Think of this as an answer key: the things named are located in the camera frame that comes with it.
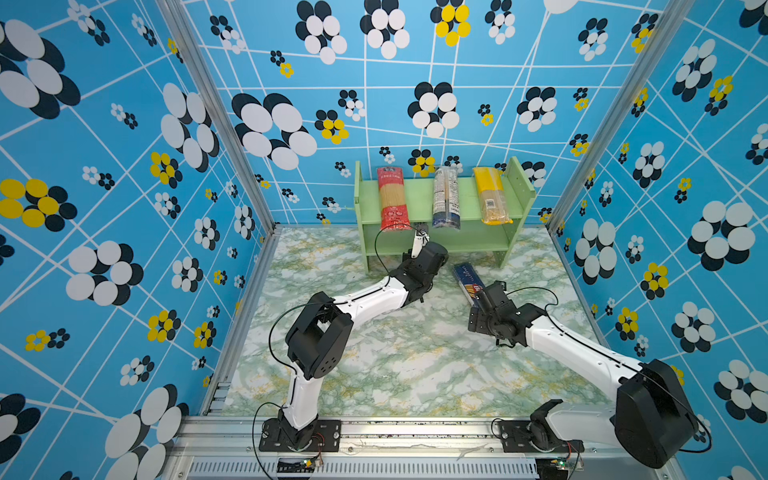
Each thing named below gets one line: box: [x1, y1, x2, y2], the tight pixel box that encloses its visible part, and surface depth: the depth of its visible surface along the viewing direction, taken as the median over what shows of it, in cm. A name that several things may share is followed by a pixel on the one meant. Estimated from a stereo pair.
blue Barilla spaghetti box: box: [453, 263, 485, 306], surface depth 103 cm
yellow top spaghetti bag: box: [473, 167, 514, 225], surface depth 86 cm
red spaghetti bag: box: [377, 166, 412, 233], surface depth 89 cm
